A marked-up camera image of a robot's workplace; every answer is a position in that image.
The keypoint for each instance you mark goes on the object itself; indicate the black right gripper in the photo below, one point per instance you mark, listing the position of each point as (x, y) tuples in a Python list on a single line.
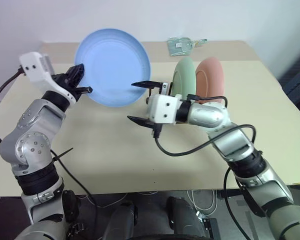
[(156, 127)]

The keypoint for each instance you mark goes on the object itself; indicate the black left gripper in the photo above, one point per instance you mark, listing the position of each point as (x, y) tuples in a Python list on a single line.
[(66, 82)]

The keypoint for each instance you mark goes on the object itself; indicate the blue plate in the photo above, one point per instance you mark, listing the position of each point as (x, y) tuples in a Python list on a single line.
[(115, 65)]

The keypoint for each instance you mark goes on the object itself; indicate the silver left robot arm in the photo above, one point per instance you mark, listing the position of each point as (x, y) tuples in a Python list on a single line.
[(27, 145)]

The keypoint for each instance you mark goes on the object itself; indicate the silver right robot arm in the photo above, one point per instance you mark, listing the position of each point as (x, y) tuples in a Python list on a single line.
[(207, 116)]

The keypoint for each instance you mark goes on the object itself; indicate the green plate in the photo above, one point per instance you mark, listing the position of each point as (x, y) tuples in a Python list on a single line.
[(185, 77)]

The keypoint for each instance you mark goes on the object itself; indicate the clear plastic packet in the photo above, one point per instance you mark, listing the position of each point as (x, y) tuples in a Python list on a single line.
[(180, 46)]

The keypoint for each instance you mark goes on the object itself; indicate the pink plate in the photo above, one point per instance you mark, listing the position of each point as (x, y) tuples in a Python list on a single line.
[(211, 77)]

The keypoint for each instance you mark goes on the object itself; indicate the black zip tie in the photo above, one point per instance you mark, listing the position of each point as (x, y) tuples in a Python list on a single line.
[(65, 153)]

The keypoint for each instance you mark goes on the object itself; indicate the dark rounded shape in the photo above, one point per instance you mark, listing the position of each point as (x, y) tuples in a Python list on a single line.
[(122, 220), (182, 215)]

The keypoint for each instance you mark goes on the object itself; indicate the black rounded robot part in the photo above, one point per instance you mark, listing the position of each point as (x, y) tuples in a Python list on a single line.
[(70, 205)]

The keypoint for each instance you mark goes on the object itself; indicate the black box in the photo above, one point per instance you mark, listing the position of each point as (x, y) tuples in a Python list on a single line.
[(211, 230)]

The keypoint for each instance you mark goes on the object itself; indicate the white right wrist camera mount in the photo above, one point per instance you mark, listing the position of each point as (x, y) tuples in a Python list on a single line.
[(162, 110)]

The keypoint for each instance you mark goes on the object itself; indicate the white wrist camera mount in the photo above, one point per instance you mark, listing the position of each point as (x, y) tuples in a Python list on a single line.
[(162, 110), (35, 70)]

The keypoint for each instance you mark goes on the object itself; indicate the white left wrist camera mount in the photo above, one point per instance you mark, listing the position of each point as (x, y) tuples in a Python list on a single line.
[(35, 70)]

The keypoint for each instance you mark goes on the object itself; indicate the black table frame bar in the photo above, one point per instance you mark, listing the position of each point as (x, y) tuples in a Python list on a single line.
[(233, 193)]

